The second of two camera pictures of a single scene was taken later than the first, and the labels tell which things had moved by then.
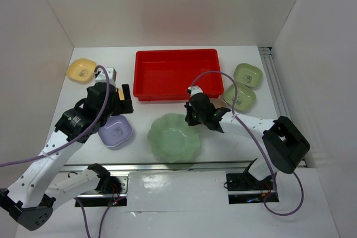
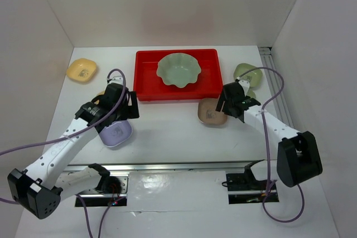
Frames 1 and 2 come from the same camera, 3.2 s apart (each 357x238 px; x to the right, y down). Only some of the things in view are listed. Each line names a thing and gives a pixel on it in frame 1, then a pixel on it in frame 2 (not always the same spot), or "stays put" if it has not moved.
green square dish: x=248 y=74 stays put
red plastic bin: x=168 y=74 stays put
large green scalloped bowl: x=172 y=139 → x=178 y=69
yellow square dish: x=81 y=70 stays put
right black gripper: x=191 y=121 → x=220 y=103
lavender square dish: x=117 y=130 stays put
